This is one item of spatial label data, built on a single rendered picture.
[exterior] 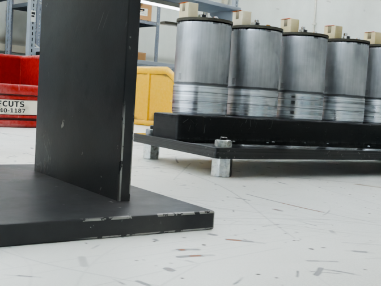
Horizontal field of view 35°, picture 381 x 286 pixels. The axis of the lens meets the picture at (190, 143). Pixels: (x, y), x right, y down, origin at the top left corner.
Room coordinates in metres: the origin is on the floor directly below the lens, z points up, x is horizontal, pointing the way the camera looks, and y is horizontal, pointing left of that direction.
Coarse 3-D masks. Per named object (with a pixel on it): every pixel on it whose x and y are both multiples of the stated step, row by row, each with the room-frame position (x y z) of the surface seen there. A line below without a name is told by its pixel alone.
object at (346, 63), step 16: (336, 48) 0.30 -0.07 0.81; (352, 48) 0.30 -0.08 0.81; (368, 48) 0.30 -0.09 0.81; (336, 64) 0.30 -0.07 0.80; (352, 64) 0.30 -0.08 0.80; (336, 80) 0.30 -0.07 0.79; (352, 80) 0.30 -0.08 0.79; (336, 96) 0.30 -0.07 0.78; (352, 96) 0.30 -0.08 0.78; (336, 112) 0.30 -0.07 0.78; (352, 112) 0.30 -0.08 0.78
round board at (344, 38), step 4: (344, 36) 0.30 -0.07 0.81; (348, 36) 0.30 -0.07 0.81; (328, 40) 0.30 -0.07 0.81; (332, 40) 0.30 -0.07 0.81; (336, 40) 0.30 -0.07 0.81; (340, 40) 0.30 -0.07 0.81; (344, 40) 0.30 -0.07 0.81; (348, 40) 0.30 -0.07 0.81; (352, 40) 0.30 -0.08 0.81; (356, 40) 0.30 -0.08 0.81; (360, 40) 0.30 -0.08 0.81; (364, 40) 0.30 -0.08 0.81
